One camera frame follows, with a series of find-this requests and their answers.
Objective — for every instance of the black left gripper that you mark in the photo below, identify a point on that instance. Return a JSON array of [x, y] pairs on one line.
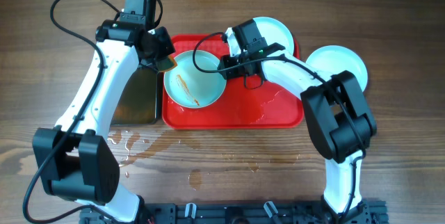
[[166, 48]]

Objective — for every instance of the red plastic tray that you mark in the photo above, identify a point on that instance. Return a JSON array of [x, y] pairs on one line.
[[245, 104]]

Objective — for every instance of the black water tray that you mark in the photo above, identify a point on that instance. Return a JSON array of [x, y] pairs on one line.
[[140, 103]]

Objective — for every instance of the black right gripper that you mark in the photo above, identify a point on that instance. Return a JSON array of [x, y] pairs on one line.
[[226, 61]]

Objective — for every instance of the white plate with sauce smear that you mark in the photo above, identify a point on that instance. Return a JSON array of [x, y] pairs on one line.
[[191, 88]]

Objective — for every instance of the orange green sponge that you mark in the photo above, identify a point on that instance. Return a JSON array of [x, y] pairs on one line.
[[165, 63]]

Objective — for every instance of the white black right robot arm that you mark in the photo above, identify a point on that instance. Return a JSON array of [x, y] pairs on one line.
[[330, 85]]

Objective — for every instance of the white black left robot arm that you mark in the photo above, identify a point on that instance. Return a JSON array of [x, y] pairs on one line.
[[74, 160]]

